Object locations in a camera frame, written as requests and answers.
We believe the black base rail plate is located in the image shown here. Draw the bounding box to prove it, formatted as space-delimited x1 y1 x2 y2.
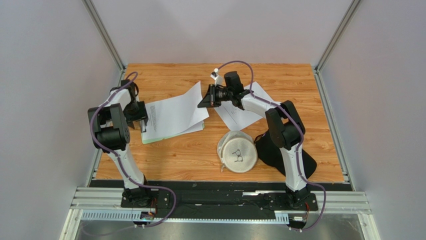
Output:
89 180 352 222

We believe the right aluminium frame post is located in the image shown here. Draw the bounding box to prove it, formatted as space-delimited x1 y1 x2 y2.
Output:
314 0 363 72

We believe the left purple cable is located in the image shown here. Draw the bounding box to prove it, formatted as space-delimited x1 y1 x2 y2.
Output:
89 71 177 229

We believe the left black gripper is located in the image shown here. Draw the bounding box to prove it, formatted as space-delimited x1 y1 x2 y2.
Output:
123 100 149 129

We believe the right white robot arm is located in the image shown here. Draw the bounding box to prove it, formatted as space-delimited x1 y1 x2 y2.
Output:
197 68 318 210

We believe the left aluminium frame post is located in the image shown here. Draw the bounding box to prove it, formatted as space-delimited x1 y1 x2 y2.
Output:
82 0 126 73

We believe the aluminium frame post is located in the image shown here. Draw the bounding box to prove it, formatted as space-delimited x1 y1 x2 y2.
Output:
314 0 363 72
82 0 126 73

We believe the white mesh round pouch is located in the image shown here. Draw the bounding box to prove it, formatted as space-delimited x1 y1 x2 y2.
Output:
217 130 258 174

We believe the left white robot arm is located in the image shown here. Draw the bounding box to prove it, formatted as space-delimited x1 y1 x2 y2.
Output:
87 79 154 208

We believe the black baseball cap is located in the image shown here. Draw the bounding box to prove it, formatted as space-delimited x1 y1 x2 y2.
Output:
254 130 318 179

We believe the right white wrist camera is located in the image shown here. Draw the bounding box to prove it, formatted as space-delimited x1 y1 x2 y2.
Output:
210 68 224 86

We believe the printed text paper sheet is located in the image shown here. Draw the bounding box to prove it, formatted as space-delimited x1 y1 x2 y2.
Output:
140 112 210 144

